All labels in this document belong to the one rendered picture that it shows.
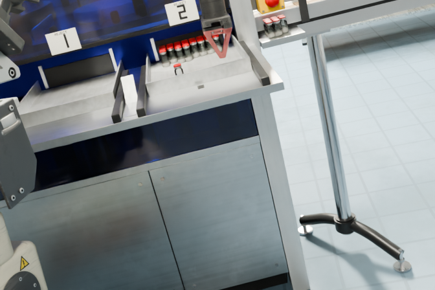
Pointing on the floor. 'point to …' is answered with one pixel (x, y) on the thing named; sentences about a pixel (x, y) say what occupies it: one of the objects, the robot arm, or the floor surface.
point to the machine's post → (269, 138)
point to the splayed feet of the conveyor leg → (345, 227)
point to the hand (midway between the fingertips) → (222, 54)
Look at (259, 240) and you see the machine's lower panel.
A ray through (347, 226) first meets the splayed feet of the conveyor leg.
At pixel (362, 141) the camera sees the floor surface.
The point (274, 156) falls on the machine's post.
